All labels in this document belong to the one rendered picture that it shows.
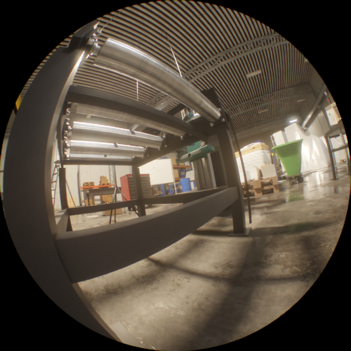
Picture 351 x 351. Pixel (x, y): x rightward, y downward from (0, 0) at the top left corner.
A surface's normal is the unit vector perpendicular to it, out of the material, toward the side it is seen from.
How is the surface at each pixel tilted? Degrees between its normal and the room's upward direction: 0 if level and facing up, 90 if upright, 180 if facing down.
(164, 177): 90
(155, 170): 90
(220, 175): 90
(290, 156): 101
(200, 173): 90
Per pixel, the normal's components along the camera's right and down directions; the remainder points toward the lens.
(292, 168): -0.72, 0.23
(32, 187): 0.73, -0.19
